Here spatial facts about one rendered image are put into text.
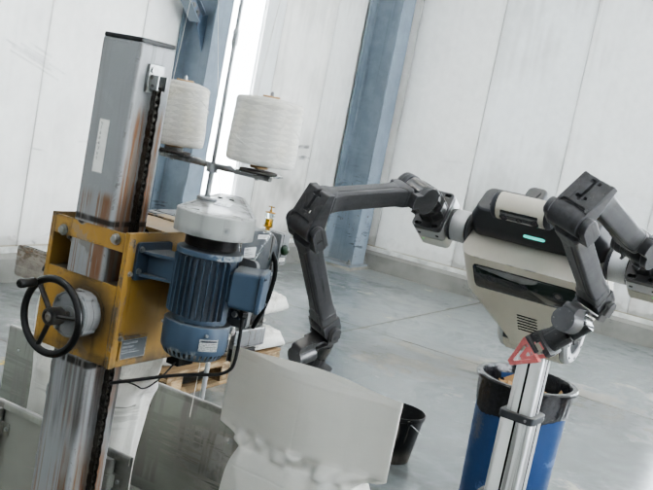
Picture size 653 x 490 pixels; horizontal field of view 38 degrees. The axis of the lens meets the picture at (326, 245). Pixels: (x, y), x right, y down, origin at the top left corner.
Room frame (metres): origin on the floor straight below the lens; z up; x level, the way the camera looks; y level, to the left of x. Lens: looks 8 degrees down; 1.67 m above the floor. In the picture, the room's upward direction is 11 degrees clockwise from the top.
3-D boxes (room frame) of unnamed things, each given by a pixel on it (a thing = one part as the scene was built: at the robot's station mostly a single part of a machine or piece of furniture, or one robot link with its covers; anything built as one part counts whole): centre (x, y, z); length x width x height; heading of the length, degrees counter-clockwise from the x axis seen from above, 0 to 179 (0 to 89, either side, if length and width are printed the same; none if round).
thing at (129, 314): (2.24, 0.45, 1.18); 0.34 x 0.25 x 0.31; 151
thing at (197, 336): (2.10, 0.25, 1.21); 0.15 x 0.15 x 0.25
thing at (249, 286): (2.09, 0.15, 1.25); 0.10 x 0.08 x 0.12; 176
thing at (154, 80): (2.12, 0.44, 1.68); 0.05 x 0.03 x 0.06; 151
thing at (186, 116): (2.36, 0.42, 1.61); 0.15 x 0.14 x 0.17; 61
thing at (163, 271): (2.11, 0.35, 1.27); 0.12 x 0.09 x 0.09; 151
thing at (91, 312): (2.06, 0.52, 1.14); 0.11 x 0.06 x 0.11; 61
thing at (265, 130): (2.23, 0.19, 1.61); 0.17 x 0.17 x 0.17
